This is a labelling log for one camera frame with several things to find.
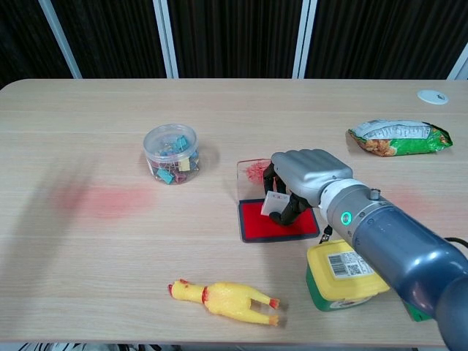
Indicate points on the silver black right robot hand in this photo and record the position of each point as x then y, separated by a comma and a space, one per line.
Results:
311, 170

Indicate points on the white stamp block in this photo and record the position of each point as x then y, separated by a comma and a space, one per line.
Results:
274, 203

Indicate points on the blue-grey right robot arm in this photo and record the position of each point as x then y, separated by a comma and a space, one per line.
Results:
402, 248

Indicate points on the green white snack bag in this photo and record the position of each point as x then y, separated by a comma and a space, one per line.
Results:
402, 140

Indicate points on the green tub with yellow lid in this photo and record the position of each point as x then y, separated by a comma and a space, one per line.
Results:
332, 285

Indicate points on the clear jar of binder clips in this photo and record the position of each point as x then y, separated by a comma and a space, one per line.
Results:
171, 155

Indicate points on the dark ribbed partition panel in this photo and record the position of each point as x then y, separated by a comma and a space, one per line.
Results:
384, 36
22, 36
234, 36
109, 36

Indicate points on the yellow rubber chicken toy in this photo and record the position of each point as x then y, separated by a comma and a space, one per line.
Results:
228, 298

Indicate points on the small green sachet packet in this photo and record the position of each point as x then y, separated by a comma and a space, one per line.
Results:
417, 312

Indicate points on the white partition frame post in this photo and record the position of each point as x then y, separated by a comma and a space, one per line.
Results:
305, 36
460, 69
165, 36
60, 36

